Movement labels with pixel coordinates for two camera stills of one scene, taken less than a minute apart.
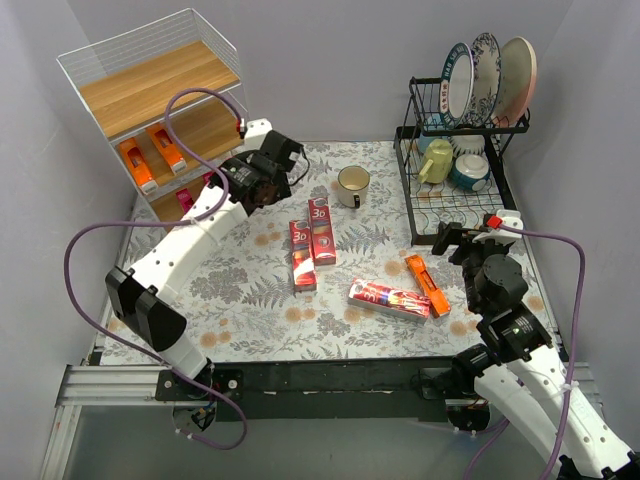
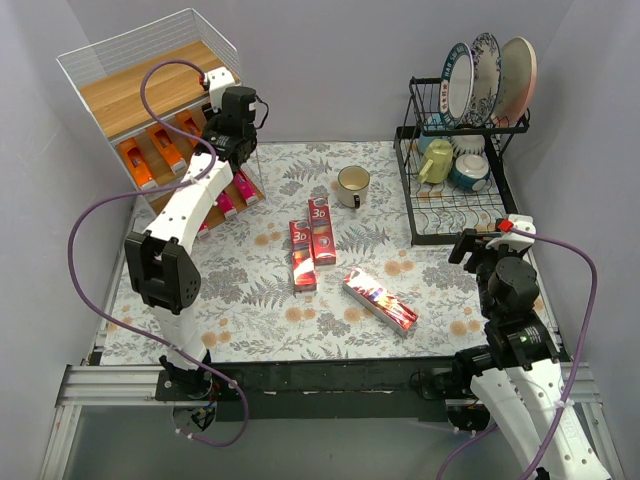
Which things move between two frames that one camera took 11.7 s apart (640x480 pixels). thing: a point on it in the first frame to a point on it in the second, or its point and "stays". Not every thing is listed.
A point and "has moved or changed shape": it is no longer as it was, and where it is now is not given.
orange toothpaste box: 168,147 stays
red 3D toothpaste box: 389,298 has moved or changed shape
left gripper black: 282,150 to 245,151
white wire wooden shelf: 170,96 stays
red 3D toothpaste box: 324,248 stays
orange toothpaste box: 136,162 stays
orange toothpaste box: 438,301 to 207,110
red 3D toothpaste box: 303,258 stays
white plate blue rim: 457,86 stays
